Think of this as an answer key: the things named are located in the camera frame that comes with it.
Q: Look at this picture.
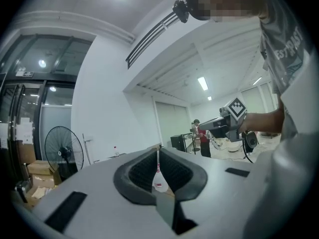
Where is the closed brown cardboard box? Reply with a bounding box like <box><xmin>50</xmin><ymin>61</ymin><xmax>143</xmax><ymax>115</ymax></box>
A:
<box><xmin>26</xmin><ymin>159</ymin><xmax>62</xmax><ymax>187</ymax></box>

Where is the person's grey printed t-shirt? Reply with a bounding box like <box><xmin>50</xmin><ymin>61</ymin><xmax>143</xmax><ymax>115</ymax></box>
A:
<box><xmin>258</xmin><ymin>8</ymin><xmax>319</xmax><ymax>144</ymax></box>

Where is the black framed glass door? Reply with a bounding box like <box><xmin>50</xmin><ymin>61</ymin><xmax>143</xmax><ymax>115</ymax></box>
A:
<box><xmin>0</xmin><ymin>33</ymin><xmax>93</xmax><ymax>184</ymax></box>

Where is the long ceiling tube light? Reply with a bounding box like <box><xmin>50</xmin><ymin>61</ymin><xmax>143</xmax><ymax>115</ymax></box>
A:
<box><xmin>197</xmin><ymin>76</ymin><xmax>209</xmax><ymax>91</ymax></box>

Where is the person's right forearm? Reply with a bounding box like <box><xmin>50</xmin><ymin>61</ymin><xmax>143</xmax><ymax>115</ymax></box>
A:
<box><xmin>238</xmin><ymin>106</ymin><xmax>285</xmax><ymax>135</ymax></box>

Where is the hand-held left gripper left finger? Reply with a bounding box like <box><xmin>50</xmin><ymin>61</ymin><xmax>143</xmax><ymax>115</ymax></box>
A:
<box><xmin>32</xmin><ymin>147</ymin><xmax>175</xmax><ymax>239</ymax></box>

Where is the exit sign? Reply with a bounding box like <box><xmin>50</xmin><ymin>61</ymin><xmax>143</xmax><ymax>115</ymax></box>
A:
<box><xmin>15</xmin><ymin>70</ymin><xmax>35</xmax><ymax>78</ymax></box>

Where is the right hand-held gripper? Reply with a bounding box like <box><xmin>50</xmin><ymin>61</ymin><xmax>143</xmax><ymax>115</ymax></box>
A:
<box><xmin>199</xmin><ymin>97</ymin><xmax>248</xmax><ymax>143</ymax></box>

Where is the white and red small packet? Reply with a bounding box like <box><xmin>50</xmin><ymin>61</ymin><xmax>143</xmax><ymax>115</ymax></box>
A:
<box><xmin>152</xmin><ymin>163</ymin><xmax>170</xmax><ymax>193</ymax></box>

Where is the black pedestal fan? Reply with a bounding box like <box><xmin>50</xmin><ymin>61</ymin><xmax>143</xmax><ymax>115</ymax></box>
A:
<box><xmin>44</xmin><ymin>125</ymin><xmax>85</xmax><ymax>181</ymax></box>

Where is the silver and black appliance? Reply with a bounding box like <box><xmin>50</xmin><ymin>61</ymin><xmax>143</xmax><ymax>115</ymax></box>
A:
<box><xmin>14</xmin><ymin>180</ymin><xmax>32</xmax><ymax>204</ymax></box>

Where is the black air vent grille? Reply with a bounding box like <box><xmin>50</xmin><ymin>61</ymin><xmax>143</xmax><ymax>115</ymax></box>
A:
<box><xmin>126</xmin><ymin>10</ymin><xmax>185</xmax><ymax>70</ymax></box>

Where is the black head-mounted camera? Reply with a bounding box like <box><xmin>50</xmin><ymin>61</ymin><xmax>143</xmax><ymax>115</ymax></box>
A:
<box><xmin>172</xmin><ymin>0</ymin><xmax>190</xmax><ymax>24</ymax></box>

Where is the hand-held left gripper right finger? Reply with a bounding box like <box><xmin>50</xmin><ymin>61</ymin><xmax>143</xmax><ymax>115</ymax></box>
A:
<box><xmin>159</xmin><ymin>147</ymin><xmax>273</xmax><ymax>239</ymax></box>

